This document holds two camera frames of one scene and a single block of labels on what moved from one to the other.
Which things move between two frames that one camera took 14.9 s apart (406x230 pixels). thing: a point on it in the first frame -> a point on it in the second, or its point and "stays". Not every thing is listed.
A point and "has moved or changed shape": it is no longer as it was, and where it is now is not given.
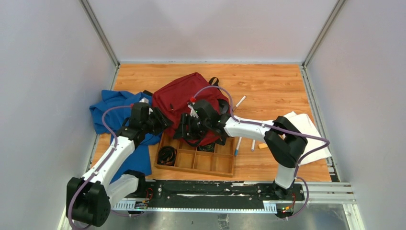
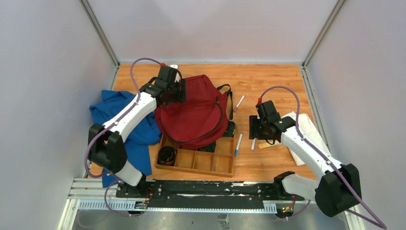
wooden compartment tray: x=219 y=162 stays
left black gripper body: x=158 y=119 -> x=181 y=91
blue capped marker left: x=236 y=150 stays
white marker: x=239 y=103 stays
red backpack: x=172 y=100 has moved or changed shape
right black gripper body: x=206 y=123 -> x=258 y=129
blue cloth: x=140 y=160 stays
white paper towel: x=303 y=124 stays
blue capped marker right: x=252 y=148 stays
